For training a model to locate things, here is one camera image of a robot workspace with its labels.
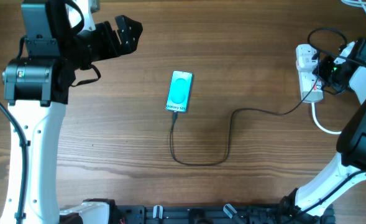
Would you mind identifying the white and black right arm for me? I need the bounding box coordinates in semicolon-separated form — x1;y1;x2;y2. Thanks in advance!
278;38;366;223

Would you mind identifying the black left camera cable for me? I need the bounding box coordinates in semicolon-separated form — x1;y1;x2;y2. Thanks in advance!
0;0;102;224

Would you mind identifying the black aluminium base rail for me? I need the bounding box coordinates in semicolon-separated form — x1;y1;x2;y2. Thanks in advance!
83;198;336;224

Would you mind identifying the white power strip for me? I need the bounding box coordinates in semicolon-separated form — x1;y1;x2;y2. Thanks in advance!
296;44;323;103

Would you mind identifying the white power strip cord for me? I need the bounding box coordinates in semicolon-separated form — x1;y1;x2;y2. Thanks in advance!
311;0;366;136

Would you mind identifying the white USB charger plug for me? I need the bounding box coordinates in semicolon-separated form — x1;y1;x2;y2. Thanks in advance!
296;55;318;72

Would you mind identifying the black USB charging cable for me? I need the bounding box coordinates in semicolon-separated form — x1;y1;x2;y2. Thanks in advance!
169;49;323;167

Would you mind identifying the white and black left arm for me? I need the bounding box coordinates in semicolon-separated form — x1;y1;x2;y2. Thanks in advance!
0;1;143;223

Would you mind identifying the teal screen Galaxy smartphone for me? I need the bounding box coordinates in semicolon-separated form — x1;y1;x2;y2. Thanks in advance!
165;70;193;113

